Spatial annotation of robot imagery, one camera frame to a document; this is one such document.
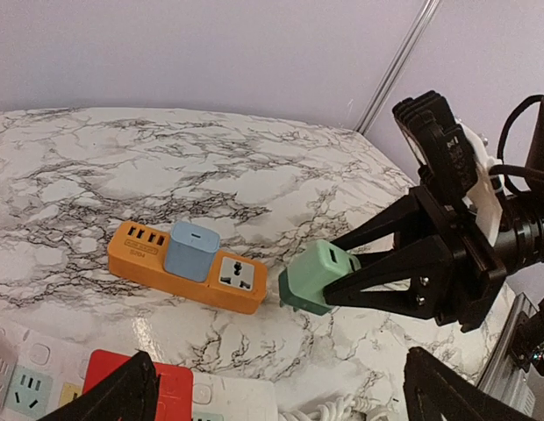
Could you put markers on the white cube adapter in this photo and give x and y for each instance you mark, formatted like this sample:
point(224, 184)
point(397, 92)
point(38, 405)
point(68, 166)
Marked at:
point(8, 361)

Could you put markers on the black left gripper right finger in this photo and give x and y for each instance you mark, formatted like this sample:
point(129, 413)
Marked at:
point(433, 391)

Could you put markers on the light blue plug adapter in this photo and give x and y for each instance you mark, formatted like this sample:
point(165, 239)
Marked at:
point(191, 251)

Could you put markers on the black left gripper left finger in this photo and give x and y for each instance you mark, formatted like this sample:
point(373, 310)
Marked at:
point(130, 392)

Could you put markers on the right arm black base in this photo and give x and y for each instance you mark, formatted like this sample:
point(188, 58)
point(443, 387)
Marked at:
point(527, 346)

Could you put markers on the orange power strip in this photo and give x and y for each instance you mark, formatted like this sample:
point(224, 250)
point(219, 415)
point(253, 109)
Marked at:
point(137, 252)

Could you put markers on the aluminium front rail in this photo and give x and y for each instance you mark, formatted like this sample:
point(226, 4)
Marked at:
point(501, 378)

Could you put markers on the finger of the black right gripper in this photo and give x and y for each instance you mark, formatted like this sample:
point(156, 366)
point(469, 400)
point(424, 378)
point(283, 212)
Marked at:
point(412, 279)
point(407, 219)

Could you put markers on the green plug adapter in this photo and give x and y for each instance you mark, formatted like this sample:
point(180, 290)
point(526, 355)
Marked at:
point(301, 284)

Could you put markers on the red cube socket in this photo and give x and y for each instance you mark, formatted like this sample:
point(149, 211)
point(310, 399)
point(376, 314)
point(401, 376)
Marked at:
point(175, 391)

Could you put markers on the right aluminium frame post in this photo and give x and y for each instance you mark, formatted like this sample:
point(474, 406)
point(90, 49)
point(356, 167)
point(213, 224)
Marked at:
point(397, 65)

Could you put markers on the white multicolour power strip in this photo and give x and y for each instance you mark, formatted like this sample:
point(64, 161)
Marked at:
point(52, 372)

